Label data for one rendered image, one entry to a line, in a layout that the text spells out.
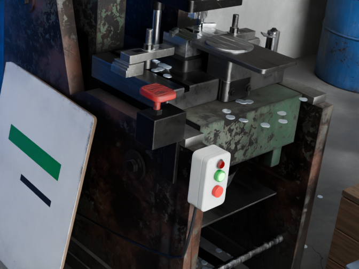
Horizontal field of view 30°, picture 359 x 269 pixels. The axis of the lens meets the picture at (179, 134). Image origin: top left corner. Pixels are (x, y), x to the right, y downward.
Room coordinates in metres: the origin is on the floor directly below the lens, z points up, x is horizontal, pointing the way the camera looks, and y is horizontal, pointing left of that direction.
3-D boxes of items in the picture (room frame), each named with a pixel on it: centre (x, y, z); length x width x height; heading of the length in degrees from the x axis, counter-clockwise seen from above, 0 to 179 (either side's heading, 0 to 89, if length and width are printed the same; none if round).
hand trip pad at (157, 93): (1.32, 0.06, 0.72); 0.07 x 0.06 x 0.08; 45
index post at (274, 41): (1.75, -0.23, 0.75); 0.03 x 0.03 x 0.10; 45
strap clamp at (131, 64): (1.60, 0.11, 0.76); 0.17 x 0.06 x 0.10; 135
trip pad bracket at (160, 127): (1.33, 0.04, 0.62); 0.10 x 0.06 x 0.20; 135
